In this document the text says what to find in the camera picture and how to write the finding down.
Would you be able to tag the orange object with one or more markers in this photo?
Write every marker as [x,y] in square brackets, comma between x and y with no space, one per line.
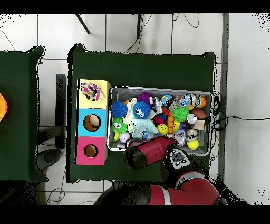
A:
[3,107]

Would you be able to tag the black tripod leg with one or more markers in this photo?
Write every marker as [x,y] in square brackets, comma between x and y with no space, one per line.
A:
[139,25]
[83,24]

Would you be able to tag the dark green table cloth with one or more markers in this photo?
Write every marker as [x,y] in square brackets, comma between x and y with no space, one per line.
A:
[143,69]

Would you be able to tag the polka dot cloth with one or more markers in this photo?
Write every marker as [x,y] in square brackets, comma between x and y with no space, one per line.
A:
[92,92]

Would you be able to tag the purple spiky toy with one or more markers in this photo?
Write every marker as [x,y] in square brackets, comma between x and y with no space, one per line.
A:
[144,97]

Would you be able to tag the yellow smiley ball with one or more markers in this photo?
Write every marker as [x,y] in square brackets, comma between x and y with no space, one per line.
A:
[162,129]

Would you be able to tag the green spiky toy with eyes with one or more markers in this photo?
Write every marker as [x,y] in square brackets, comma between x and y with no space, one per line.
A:
[118,126]

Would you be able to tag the white baseball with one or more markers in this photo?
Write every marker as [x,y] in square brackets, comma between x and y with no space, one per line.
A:
[124,137]

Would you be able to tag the grey round floor base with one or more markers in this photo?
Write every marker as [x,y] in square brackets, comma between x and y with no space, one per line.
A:
[49,157]

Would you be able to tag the wooden box with three holes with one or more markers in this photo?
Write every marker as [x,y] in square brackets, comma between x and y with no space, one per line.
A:
[101,131]

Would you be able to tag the green covered side table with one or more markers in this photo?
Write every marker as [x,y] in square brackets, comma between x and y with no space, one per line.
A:
[19,137]

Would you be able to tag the light blue knitted cloth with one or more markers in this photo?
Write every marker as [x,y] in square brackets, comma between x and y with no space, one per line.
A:
[145,126]

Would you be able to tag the black stand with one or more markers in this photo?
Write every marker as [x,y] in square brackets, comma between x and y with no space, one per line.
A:
[61,95]

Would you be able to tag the green spiky ball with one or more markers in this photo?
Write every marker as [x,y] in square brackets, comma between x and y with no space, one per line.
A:
[180,113]

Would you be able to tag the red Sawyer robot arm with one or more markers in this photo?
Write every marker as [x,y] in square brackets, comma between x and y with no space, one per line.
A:
[154,151]

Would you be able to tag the silver mesh bin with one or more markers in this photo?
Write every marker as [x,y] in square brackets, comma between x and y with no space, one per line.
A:
[147,89]

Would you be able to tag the blue spiky ball with eyes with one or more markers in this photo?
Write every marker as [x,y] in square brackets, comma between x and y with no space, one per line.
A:
[141,110]

